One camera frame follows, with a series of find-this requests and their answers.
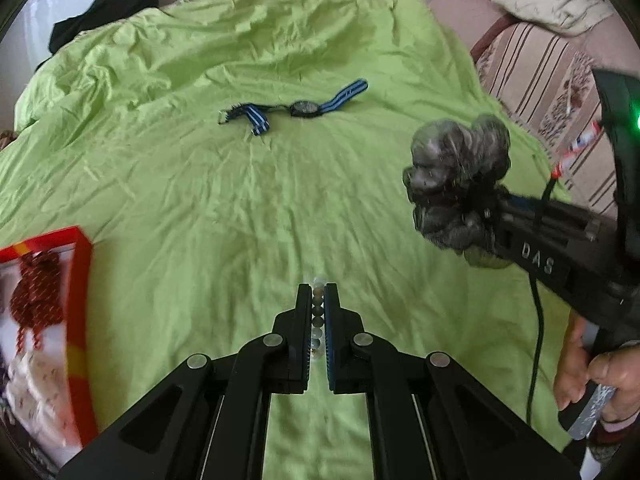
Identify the white pearl bracelet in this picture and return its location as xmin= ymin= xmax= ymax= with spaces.
xmin=308 ymin=276 xmax=326 ymax=361

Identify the grey sheer scrunchie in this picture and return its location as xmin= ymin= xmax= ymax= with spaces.
xmin=402 ymin=115 xmax=511 ymax=252

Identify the dark red polka-dot scrunchie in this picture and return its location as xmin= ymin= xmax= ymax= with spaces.
xmin=10 ymin=252 xmax=64 ymax=354

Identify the white cherry-print scrunchie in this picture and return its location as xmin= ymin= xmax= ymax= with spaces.
xmin=6 ymin=350 xmax=78 ymax=448

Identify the person's right hand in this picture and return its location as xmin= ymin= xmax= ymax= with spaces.
xmin=553 ymin=311 xmax=640 ymax=424

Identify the red cardboard box lid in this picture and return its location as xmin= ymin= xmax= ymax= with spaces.
xmin=1 ymin=226 xmax=98 ymax=479

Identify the black garment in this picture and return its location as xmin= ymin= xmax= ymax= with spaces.
xmin=49 ymin=0 xmax=160 ymax=54

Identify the blue striped strap watch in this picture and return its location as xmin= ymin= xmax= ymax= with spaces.
xmin=218 ymin=78 xmax=369 ymax=136

